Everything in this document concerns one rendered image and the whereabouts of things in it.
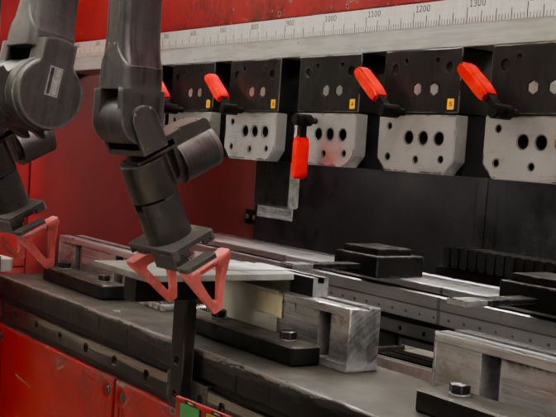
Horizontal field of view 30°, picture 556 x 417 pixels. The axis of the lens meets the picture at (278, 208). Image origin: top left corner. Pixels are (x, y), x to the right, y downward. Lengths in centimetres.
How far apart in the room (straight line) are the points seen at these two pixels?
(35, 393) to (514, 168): 128
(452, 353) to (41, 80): 62
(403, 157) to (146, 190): 37
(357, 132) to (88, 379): 79
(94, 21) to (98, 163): 38
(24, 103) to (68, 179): 135
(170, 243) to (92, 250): 101
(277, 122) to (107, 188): 93
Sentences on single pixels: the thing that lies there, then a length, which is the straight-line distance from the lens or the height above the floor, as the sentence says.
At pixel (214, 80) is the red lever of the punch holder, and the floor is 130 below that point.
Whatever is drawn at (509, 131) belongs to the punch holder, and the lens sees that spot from 128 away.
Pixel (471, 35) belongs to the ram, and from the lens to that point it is 135.
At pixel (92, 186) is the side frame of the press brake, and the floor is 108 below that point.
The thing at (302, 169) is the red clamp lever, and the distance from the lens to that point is 155.
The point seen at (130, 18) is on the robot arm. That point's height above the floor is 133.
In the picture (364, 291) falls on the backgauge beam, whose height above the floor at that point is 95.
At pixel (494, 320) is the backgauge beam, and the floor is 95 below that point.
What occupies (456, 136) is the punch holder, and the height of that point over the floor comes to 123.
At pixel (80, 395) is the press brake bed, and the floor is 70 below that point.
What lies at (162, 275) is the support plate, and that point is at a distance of 153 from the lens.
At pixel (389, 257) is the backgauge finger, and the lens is 182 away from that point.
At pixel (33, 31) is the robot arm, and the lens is 115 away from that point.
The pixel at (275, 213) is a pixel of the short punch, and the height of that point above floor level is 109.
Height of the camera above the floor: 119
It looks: 3 degrees down
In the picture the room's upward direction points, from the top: 4 degrees clockwise
